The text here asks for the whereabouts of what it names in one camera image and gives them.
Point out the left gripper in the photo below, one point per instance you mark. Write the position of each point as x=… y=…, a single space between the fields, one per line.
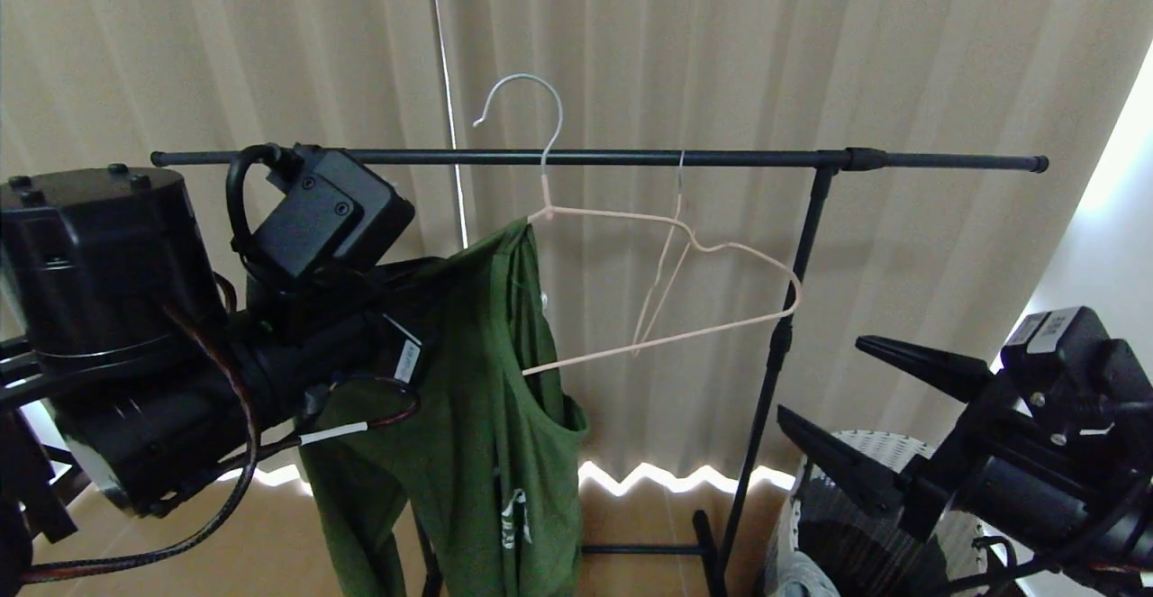
x=342 y=363

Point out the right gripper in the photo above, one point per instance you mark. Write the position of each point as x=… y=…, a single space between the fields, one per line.
x=1009 y=489

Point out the green shirt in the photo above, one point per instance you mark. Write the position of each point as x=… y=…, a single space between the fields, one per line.
x=477 y=399

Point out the pale grey shorts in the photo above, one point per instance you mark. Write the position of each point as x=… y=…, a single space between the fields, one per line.
x=802 y=579

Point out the pink clothes hanger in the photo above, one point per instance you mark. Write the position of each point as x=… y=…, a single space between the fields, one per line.
x=546 y=192
x=678 y=187

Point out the white laundry basket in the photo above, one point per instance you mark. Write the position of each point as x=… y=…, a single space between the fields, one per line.
x=883 y=446

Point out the black clothes rack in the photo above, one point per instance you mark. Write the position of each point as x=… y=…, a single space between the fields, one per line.
x=721 y=158

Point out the beige curtain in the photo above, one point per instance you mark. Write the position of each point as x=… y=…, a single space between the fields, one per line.
x=811 y=39

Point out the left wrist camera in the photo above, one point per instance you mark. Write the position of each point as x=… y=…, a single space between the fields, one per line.
x=333 y=210

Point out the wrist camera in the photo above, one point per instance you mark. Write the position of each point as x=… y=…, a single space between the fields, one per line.
x=333 y=210
x=1081 y=372

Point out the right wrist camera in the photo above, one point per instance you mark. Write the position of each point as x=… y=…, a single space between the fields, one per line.
x=1081 y=372

